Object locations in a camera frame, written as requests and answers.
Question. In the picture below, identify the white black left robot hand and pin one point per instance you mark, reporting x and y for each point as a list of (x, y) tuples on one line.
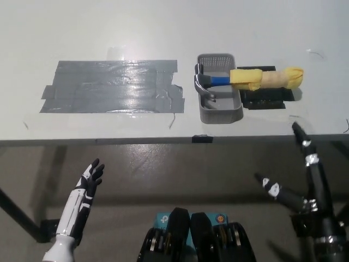
[(81, 196)]

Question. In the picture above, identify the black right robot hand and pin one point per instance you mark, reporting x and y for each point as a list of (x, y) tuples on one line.
[(317, 185)]

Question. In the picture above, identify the black table leg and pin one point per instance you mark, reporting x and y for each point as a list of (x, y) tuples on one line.
[(19, 210)]

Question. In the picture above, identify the teal cardboard box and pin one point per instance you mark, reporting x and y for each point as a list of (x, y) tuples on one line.
[(162, 218)]

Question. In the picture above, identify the grey perforated plastic basket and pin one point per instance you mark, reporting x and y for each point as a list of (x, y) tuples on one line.
[(221, 109)]

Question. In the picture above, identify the grey duct tape patch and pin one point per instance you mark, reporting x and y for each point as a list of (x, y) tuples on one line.
[(109, 87)]

